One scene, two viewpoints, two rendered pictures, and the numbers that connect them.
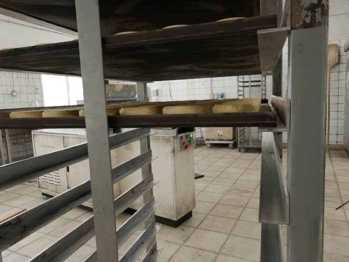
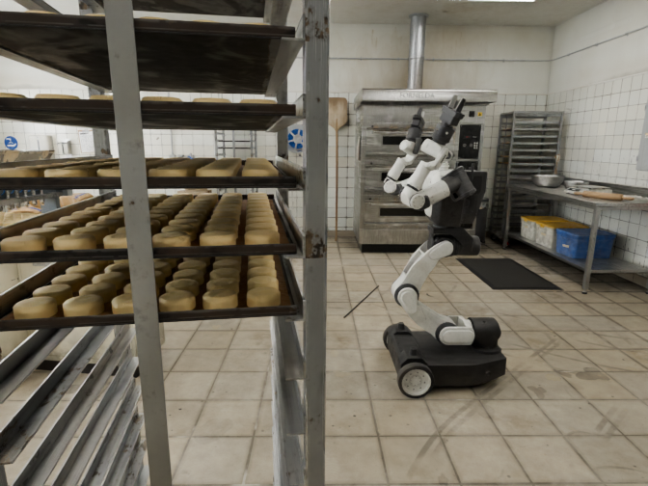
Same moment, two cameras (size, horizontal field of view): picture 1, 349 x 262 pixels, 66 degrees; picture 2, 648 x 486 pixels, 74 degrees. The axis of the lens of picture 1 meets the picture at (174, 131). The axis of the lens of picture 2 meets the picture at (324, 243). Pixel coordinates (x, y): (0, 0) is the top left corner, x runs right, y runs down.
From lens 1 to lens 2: 0.35 m
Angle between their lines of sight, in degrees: 28
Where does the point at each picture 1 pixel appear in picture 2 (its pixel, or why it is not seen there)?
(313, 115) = (319, 310)
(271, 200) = (291, 360)
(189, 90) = not seen: hidden behind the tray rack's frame
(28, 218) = (22, 417)
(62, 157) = (43, 336)
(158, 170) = not seen: hidden behind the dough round
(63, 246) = (52, 439)
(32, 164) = (20, 354)
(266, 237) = (284, 384)
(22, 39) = not seen: outside the picture
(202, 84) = (156, 138)
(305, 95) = (313, 298)
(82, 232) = (68, 417)
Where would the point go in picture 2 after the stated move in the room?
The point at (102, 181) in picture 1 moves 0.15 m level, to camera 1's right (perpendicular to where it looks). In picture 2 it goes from (152, 369) to (257, 346)
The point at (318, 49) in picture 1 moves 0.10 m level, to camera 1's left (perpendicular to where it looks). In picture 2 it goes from (321, 271) to (251, 281)
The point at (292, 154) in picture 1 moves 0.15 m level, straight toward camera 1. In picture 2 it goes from (307, 335) to (311, 395)
